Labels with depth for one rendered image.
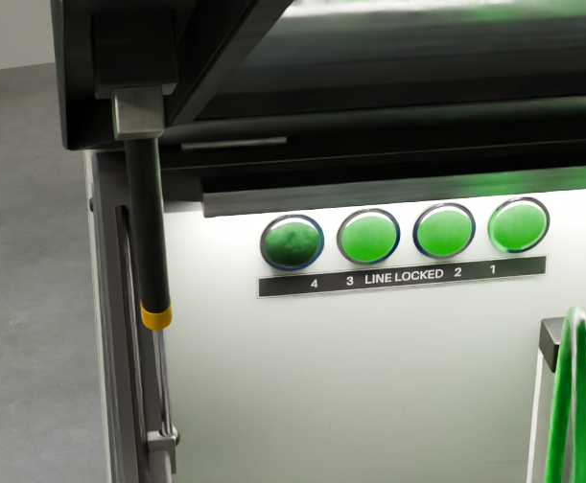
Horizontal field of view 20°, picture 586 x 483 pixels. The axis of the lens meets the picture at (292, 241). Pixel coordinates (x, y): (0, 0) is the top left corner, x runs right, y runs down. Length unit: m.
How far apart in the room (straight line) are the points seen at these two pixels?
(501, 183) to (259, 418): 0.28
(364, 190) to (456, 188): 0.07
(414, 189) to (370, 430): 0.24
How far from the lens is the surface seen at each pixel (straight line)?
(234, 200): 1.19
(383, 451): 1.38
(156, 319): 1.00
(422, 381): 1.35
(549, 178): 1.24
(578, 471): 1.00
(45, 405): 3.49
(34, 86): 4.95
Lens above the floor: 2.00
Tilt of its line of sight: 30 degrees down
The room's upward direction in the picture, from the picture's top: straight up
